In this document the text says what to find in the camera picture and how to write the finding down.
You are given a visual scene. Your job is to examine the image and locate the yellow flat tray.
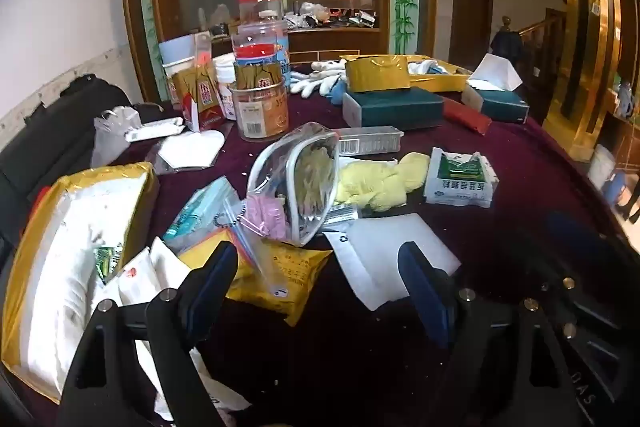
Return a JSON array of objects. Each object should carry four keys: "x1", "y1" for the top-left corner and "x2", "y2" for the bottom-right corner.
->
[{"x1": 340, "y1": 53, "x2": 472, "y2": 94}]

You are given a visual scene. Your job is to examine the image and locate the gold pillar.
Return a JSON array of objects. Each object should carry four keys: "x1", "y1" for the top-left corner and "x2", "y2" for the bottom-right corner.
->
[{"x1": 542, "y1": 0, "x2": 640, "y2": 158}]

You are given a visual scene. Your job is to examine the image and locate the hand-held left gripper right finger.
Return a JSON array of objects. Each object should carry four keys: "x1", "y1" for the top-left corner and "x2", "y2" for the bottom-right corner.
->
[{"x1": 397, "y1": 241, "x2": 596, "y2": 427}]

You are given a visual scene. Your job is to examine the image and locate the wooden counter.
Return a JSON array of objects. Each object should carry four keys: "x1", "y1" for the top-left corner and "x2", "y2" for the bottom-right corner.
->
[{"x1": 210, "y1": 24, "x2": 383, "y2": 58}]

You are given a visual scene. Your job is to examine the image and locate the blue mask packets zip bag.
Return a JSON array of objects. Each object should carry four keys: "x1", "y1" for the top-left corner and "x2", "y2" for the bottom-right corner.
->
[{"x1": 162, "y1": 176, "x2": 288, "y2": 300}]

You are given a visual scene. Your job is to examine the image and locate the black chair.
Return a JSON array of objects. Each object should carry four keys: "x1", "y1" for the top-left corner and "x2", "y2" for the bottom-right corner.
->
[{"x1": 0, "y1": 74, "x2": 133, "y2": 258}]

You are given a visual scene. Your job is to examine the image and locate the large yellow shallow box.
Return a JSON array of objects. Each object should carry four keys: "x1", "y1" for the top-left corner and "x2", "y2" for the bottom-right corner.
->
[{"x1": 0, "y1": 162, "x2": 161, "y2": 403}]

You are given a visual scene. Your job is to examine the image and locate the clear zip pouch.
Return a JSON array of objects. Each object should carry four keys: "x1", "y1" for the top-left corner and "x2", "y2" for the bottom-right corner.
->
[{"x1": 245, "y1": 122, "x2": 342, "y2": 248}]

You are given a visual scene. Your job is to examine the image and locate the pale blue plastic cup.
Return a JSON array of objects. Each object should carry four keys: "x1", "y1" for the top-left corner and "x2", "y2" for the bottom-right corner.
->
[{"x1": 159, "y1": 34, "x2": 213, "y2": 75}]

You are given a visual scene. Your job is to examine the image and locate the clear plastic bag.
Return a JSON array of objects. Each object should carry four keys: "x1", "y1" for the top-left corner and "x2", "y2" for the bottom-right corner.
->
[{"x1": 90, "y1": 106, "x2": 146, "y2": 168}]

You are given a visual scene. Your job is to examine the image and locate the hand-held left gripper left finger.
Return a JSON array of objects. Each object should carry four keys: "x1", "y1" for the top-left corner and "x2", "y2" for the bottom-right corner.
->
[{"x1": 56, "y1": 241, "x2": 240, "y2": 427}]

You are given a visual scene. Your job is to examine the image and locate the wooden stair railing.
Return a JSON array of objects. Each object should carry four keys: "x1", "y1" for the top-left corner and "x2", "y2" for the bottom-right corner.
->
[{"x1": 517, "y1": 8, "x2": 568, "y2": 108}]

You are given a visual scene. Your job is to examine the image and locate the green white medicine packet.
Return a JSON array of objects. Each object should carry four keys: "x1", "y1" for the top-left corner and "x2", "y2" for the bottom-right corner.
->
[
  {"x1": 424, "y1": 147, "x2": 500, "y2": 208},
  {"x1": 92, "y1": 244, "x2": 127, "y2": 284}
]

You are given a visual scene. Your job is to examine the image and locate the white folded face mask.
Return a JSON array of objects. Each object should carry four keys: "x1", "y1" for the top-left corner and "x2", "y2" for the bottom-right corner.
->
[{"x1": 157, "y1": 129, "x2": 227, "y2": 169}]

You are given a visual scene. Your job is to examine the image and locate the blue glove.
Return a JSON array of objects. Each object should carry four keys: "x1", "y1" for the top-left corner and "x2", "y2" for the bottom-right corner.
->
[{"x1": 327, "y1": 76, "x2": 351, "y2": 105}]

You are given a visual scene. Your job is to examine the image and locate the pile of white packets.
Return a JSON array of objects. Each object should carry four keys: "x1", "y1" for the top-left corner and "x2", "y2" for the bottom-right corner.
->
[{"x1": 20, "y1": 172, "x2": 151, "y2": 388}]

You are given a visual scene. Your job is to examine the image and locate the pale yellow cloth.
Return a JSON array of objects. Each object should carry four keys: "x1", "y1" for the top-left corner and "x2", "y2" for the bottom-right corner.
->
[{"x1": 334, "y1": 152, "x2": 432, "y2": 214}]

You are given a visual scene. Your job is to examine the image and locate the red gold carton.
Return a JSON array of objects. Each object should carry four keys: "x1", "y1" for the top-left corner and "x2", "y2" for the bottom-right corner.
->
[{"x1": 170, "y1": 66, "x2": 226, "y2": 132}]

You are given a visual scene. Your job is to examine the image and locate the grey metal tin box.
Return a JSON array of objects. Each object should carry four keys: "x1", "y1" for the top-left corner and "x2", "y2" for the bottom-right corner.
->
[{"x1": 336, "y1": 126, "x2": 405, "y2": 156}]

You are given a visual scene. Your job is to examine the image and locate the white knit gloves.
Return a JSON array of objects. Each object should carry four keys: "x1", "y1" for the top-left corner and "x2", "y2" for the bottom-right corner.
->
[{"x1": 290, "y1": 60, "x2": 347, "y2": 98}]

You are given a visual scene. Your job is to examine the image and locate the gold label jar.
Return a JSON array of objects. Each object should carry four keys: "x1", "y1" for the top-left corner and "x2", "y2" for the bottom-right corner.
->
[{"x1": 229, "y1": 61, "x2": 290, "y2": 142}]

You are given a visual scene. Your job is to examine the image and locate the dark jacket on post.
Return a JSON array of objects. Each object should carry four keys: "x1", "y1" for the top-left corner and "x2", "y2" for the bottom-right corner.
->
[{"x1": 489, "y1": 14, "x2": 525, "y2": 68}]

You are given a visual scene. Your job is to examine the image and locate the white packet with red mark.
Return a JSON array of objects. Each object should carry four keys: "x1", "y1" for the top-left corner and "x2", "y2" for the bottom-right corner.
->
[{"x1": 102, "y1": 236, "x2": 201, "y2": 308}]

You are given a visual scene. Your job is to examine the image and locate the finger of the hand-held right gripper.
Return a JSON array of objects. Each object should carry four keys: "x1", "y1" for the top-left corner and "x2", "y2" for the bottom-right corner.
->
[{"x1": 542, "y1": 267, "x2": 632, "y2": 427}]

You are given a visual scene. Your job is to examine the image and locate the white bottle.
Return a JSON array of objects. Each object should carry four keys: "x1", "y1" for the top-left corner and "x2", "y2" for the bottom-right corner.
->
[{"x1": 212, "y1": 59, "x2": 240, "y2": 122}]

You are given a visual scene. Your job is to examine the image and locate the teal tissue box with tissue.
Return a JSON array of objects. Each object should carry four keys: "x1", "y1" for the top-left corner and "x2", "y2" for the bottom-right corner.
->
[{"x1": 461, "y1": 53, "x2": 531, "y2": 124}]

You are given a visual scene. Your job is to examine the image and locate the clear jar blue label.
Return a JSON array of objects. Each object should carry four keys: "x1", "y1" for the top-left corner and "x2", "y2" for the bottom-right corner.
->
[{"x1": 231, "y1": 19, "x2": 292, "y2": 80}]

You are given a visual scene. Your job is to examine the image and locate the white wipes packet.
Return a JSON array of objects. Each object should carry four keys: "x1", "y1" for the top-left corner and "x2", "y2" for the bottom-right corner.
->
[{"x1": 125, "y1": 117, "x2": 185, "y2": 142}]

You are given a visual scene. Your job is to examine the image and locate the yellow snack packet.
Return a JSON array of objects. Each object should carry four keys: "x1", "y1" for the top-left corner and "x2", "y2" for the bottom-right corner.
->
[{"x1": 179, "y1": 231, "x2": 333, "y2": 327}]

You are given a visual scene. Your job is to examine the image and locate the wooden door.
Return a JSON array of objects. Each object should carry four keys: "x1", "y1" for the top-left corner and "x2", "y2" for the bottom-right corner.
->
[{"x1": 448, "y1": 0, "x2": 496, "y2": 70}]

